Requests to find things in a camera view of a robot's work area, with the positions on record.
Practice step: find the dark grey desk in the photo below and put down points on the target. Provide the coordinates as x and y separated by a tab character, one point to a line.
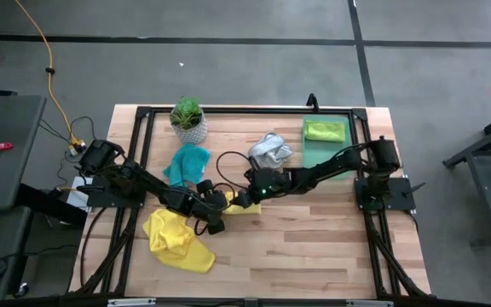
11	128

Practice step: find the translucent teal plastic bin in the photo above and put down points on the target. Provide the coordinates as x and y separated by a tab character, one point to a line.
322	153

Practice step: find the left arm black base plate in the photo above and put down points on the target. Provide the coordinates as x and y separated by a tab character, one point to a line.
100	200

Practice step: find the teal microfiber towel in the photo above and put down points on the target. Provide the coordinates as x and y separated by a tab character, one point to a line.
188	164

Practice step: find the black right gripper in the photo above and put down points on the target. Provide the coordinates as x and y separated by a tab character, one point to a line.
269	183

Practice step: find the grey microfiber towel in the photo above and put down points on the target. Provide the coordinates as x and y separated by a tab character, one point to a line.
273	151

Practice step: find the lime green microfiber towel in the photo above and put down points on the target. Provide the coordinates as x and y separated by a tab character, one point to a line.
324	131

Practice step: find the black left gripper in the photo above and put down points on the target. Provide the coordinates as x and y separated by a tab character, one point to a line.
209	206

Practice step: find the black desk base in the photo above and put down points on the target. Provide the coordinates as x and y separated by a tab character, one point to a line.
49	205

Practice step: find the small black mount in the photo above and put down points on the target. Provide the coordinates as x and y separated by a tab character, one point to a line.
312	102

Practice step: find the yellow microfiber towel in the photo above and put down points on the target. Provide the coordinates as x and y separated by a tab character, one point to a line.
245	209
177	245

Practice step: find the silver bracket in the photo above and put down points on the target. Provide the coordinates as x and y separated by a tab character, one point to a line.
131	302
369	303

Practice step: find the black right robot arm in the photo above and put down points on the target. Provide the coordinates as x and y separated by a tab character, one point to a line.
326	170

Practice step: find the succulent in patterned white pot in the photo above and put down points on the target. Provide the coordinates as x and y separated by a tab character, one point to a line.
191	133

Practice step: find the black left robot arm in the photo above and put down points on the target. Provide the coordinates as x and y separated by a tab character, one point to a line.
143	181

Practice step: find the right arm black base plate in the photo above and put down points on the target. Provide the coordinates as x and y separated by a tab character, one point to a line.
401	200

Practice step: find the white paper sheet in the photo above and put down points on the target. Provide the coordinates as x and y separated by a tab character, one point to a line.
75	200

